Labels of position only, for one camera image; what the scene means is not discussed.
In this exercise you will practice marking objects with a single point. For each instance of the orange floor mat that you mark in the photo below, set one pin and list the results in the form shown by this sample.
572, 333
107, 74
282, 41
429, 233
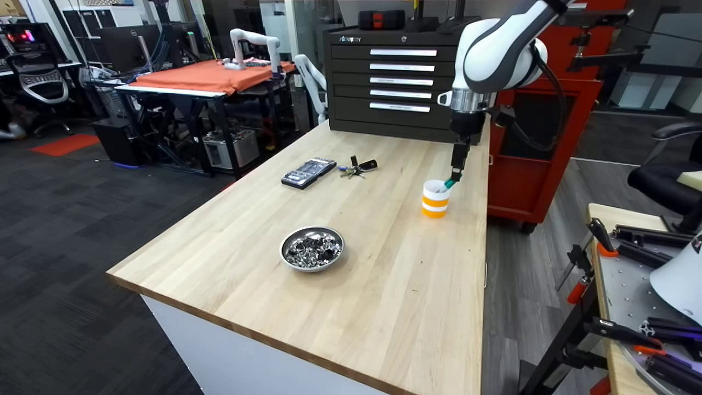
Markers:
64, 145

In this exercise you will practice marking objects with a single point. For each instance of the metal bowl of small parts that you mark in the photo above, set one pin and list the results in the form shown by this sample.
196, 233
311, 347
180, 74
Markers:
312, 248

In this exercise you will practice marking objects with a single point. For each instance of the black clamp with orange grip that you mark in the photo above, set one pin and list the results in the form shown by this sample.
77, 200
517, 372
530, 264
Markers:
622, 332
629, 244

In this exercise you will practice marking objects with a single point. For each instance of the white cup with orange stripes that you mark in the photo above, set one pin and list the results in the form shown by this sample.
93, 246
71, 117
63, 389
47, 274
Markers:
434, 200

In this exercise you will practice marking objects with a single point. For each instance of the black mesh office chair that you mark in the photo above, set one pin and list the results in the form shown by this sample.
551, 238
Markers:
43, 79

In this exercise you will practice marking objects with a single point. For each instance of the red tool cabinet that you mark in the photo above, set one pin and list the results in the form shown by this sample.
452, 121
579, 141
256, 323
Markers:
555, 166

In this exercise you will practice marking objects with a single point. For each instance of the key bunch with black fob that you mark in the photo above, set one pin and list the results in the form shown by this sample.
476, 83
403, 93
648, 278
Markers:
358, 166

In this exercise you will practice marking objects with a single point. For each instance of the pen with green cap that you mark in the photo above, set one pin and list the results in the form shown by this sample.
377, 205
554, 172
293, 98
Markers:
450, 184

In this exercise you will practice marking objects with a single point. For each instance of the black tool chest silver drawers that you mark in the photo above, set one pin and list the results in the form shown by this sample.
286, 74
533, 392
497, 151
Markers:
395, 79

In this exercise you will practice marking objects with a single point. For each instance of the grey computer case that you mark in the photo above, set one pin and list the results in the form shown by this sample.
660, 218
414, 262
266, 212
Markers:
234, 149

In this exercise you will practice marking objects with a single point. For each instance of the black padded chair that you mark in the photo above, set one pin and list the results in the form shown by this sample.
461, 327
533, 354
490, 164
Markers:
666, 178

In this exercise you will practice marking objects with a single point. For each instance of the table with orange cover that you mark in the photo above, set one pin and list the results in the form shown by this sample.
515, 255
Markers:
212, 76

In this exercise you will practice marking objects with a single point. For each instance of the black box with red light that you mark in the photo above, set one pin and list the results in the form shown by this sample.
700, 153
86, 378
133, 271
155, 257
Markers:
382, 20

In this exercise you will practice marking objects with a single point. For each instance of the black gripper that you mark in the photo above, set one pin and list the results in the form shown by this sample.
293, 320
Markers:
468, 131

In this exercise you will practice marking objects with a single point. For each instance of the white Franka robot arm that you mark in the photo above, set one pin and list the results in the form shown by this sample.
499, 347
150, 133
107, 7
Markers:
497, 51

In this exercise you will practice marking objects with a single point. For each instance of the small wooden side table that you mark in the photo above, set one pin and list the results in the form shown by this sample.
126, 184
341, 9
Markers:
622, 364

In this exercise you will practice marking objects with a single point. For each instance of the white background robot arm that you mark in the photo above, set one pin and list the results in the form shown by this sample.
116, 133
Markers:
254, 40

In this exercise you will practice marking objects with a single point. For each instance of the black flat remote control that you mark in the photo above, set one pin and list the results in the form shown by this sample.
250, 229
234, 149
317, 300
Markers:
307, 173

